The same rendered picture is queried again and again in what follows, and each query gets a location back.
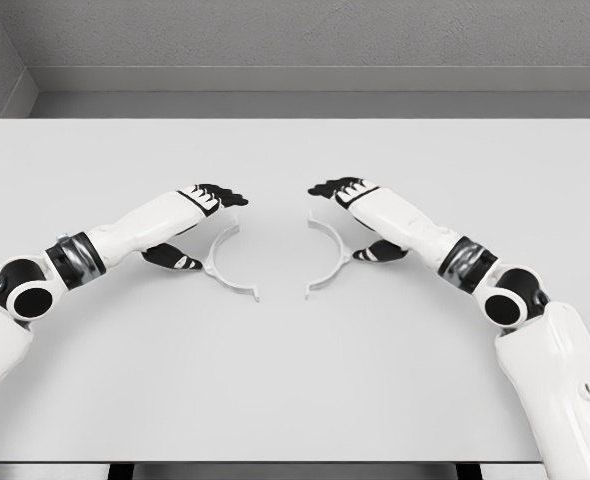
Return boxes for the left robot hand striped fingers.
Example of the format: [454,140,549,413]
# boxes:
[132,182,251,274]

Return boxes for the thin white pipe clamp half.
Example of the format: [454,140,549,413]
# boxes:
[205,216,264,306]
[304,209,354,303]

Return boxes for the right robot hand striped fingers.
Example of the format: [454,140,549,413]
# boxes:
[306,175,430,264]

